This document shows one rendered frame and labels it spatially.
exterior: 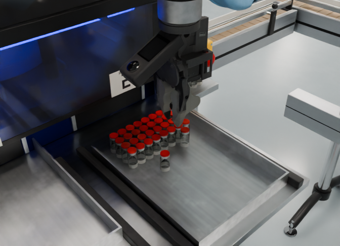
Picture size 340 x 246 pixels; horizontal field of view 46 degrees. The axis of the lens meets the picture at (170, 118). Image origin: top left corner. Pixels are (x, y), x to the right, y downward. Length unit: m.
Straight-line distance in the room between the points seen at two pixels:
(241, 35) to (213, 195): 0.69
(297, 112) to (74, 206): 1.23
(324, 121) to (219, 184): 0.99
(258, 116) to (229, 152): 1.70
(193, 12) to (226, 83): 2.28
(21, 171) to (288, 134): 1.85
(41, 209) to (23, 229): 0.05
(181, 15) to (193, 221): 0.38
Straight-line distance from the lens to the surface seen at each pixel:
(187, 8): 0.66
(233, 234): 0.77
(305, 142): 2.48
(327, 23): 1.60
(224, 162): 0.91
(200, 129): 0.99
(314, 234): 1.99
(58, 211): 0.83
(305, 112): 1.81
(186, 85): 0.71
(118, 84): 0.91
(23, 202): 0.86
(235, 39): 1.36
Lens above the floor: 1.48
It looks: 36 degrees down
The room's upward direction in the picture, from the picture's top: straight up
